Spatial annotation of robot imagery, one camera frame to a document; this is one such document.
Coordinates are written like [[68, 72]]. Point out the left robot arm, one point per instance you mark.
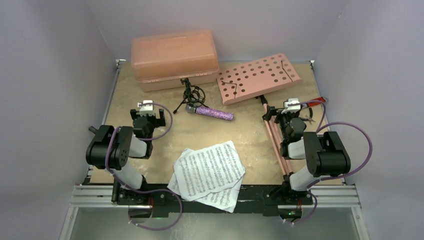
[[111, 147]]

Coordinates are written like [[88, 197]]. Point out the red handled pliers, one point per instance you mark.
[[309, 117]]

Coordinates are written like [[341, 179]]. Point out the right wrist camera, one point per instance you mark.
[[292, 105]]

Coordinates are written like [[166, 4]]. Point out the purple glitter microphone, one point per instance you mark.
[[209, 112]]

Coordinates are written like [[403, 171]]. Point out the pink plastic storage box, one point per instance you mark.
[[159, 62]]

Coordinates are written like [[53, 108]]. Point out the black microphone tripod stand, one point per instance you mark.
[[193, 97]]

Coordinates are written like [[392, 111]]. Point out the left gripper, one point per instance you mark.
[[158, 122]]

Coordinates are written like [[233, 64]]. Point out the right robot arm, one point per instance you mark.
[[325, 155]]

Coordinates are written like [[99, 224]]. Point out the pink music stand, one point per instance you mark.
[[248, 90]]

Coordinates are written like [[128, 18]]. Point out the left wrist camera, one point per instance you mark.
[[146, 108]]

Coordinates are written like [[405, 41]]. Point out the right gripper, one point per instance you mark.
[[280, 117]]

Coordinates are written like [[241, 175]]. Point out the aluminium table frame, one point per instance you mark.
[[335, 215]]

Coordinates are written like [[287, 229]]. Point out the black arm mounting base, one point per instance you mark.
[[268, 200]]

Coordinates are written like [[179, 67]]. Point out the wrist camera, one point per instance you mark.
[[146, 108], [292, 105]]

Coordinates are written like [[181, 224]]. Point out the sheet music page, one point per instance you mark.
[[224, 200], [210, 170]]

